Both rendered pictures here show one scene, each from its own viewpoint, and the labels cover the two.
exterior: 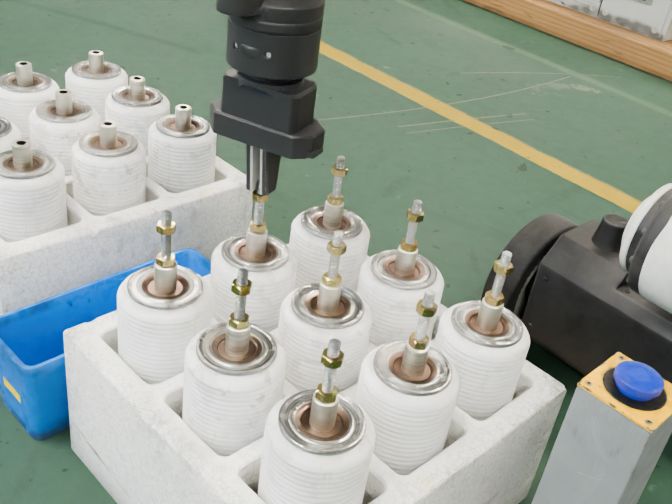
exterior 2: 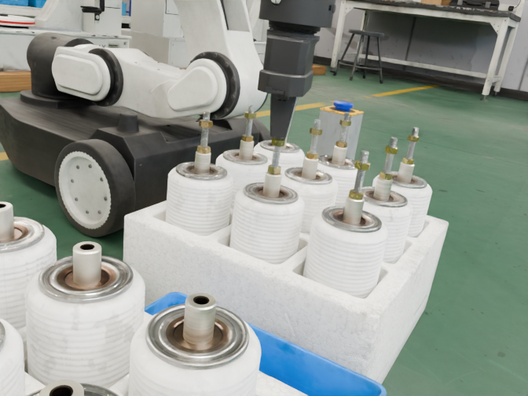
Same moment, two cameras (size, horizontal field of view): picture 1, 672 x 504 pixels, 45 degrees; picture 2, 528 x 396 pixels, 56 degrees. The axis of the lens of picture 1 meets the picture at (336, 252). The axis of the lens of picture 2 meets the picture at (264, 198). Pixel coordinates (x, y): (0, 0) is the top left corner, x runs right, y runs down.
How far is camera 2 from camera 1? 1.17 m
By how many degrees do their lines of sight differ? 90
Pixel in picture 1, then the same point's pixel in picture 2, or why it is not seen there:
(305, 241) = (229, 184)
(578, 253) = (139, 140)
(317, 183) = not seen: outside the picture
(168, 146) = (52, 251)
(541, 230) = (105, 147)
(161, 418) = (409, 262)
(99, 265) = not seen: hidden behind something
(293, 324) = (334, 187)
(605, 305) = (171, 152)
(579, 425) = (350, 133)
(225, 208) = not seen: hidden behind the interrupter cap
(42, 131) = (9, 376)
